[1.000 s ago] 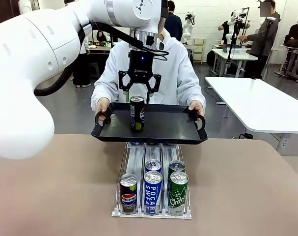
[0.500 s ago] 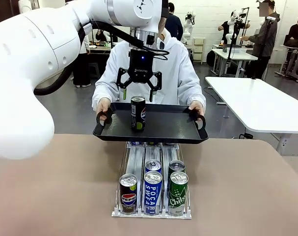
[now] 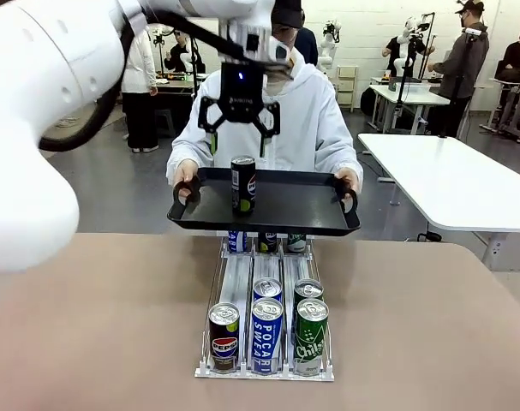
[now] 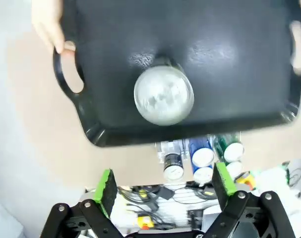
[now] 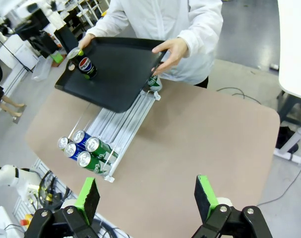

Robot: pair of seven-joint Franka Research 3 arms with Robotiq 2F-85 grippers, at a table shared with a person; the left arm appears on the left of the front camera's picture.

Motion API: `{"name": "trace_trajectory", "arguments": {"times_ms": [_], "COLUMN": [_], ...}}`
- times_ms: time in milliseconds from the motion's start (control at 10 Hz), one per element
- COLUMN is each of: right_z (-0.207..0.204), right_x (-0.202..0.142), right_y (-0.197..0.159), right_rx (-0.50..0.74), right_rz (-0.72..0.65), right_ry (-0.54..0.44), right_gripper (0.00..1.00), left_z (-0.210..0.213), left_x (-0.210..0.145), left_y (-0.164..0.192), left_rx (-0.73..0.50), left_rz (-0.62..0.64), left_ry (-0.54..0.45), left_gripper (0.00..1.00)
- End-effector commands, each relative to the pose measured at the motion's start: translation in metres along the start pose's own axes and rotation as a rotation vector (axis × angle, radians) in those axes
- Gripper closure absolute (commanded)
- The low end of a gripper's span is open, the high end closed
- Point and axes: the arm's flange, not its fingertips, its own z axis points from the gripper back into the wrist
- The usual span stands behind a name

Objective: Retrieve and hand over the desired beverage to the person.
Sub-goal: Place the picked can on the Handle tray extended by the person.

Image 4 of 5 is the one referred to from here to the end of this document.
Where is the black power adapter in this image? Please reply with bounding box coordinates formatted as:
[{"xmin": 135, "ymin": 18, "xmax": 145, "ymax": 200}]
[{"xmin": 160, "ymin": 188, "xmax": 175, "ymax": 201}]

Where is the black plastic serving tray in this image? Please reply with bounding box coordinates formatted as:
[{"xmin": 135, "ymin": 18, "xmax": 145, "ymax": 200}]
[{"xmin": 53, "ymin": 0, "xmax": 301, "ymax": 148}]

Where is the white wire can dispenser rack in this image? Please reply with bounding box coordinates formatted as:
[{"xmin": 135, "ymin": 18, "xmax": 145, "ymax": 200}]
[{"xmin": 154, "ymin": 133, "xmax": 245, "ymax": 185}]

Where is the person's right hand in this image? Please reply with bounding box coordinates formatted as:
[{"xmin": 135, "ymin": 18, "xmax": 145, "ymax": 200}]
[{"xmin": 31, "ymin": 0, "xmax": 76, "ymax": 57}]

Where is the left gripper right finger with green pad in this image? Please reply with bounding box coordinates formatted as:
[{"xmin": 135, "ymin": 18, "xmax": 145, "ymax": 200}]
[{"xmin": 204, "ymin": 162, "xmax": 296, "ymax": 238}]

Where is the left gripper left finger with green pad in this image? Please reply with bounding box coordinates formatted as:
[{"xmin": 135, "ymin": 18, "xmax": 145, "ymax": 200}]
[{"xmin": 42, "ymin": 169, "xmax": 123, "ymax": 238}]

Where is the yellow emergency stop box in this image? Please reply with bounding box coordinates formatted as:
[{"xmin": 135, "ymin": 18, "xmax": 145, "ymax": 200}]
[{"xmin": 137, "ymin": 214, "xmax": 154, "ymax": 230}]

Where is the black Pepsi can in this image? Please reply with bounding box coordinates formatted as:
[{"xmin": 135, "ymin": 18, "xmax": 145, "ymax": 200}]
[
  {"xmin": 163, "ymin": 152, "xmax": 184, "ymax": 181},
  {"xmin": 133, "ymin": 57, "xmax": 195, "ymax": 126}
]

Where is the green Chilsung Cider can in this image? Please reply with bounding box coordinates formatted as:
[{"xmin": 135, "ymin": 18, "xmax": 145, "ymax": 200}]
[
  {"xmin": 216, "ymin": 135, "xmax": 245, "ymax": 163},
  {"xmin": 226, "ymin": 161, "xmax": 244, "ymax": 180}
]

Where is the blue Pocari Sweat can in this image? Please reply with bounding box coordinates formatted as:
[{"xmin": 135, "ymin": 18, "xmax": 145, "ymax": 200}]
[
  {"xmin": 189, "ymin": 137, "xmax": 215, "ymax": 168},
  {"xmin": 193, "ymin": 166, "xmax": 214, "ymax": 185}
]

